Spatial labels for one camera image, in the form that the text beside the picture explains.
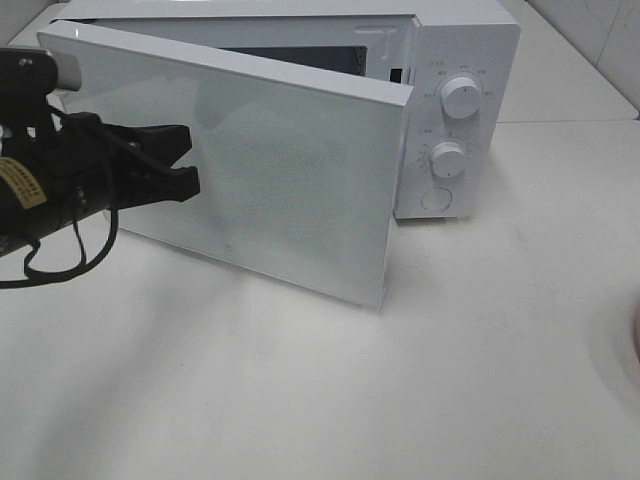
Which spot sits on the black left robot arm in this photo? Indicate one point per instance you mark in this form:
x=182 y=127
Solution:
x=89 y=167

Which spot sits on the white microwave knob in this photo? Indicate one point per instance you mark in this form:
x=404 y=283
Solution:
x=447 y=159
x=461 y=96

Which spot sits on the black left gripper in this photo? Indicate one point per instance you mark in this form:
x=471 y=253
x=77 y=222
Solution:
x=87 y=167

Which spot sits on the pink plate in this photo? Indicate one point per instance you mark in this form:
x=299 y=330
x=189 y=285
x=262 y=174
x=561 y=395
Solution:
x=635 y=329

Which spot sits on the white microwave oven body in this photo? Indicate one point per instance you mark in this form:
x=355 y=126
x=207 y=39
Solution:
x=367 y=49

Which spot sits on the white microwave door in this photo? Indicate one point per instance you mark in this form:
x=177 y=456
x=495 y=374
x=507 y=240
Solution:
x=297 y=166

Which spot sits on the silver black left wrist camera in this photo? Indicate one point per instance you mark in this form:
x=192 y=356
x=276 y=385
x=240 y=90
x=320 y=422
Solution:
x=28 y=76

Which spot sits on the round door release button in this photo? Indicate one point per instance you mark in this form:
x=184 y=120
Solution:
x=437 y=199

